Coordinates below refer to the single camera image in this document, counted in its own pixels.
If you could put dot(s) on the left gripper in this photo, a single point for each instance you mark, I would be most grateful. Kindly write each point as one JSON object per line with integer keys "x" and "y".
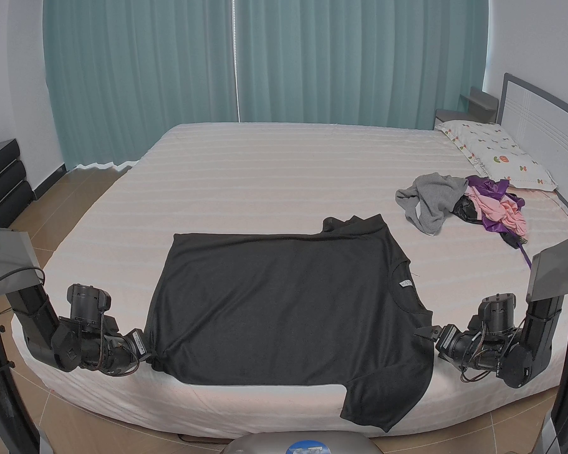
{"x": 135, "y": 345}

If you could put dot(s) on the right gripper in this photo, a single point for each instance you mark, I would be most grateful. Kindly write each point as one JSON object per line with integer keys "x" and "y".
{"x": 454, "y": 343}

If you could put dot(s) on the black T-shirt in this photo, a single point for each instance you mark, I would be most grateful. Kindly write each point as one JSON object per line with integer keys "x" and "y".
{"x": 284, "y": 310}

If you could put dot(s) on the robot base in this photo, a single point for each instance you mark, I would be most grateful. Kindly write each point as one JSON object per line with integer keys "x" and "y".
{"x": 265, "y": 445}

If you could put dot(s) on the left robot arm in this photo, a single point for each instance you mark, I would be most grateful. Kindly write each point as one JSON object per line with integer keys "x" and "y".
{"x": 9, "y": 263}

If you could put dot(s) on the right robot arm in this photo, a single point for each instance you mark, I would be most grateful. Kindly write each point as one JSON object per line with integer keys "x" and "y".
{"x": 558, "y": 267}

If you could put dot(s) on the pile of clothes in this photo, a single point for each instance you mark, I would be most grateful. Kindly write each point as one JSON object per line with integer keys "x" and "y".
{"x": 499, "y": 206}

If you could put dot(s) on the bed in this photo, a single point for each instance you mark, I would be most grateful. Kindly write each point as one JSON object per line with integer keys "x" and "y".
{"x": 265, "y": 168}

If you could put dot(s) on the grey garment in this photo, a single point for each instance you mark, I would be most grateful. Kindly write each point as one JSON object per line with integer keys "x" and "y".
{"x": 435, "y": 196}

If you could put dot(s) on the white printed pillow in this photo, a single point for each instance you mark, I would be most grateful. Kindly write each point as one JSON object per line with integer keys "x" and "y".
{"x": 496, "y": 152}

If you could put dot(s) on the black chest of drawers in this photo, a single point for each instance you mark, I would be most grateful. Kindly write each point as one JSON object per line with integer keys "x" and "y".
{"x": 4, "y": 182}

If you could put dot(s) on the grey bedside table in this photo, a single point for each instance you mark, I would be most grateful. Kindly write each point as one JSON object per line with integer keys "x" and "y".
{"x": 480, "y": 101}

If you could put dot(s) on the blue-green curtain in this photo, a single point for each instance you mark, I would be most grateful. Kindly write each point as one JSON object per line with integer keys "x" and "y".
{"x": 359, "y": 40}
{"x": 137, "y": 64}

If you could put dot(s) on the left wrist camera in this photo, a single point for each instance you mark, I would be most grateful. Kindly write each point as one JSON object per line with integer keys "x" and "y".
{"x": 102, "y": 300}

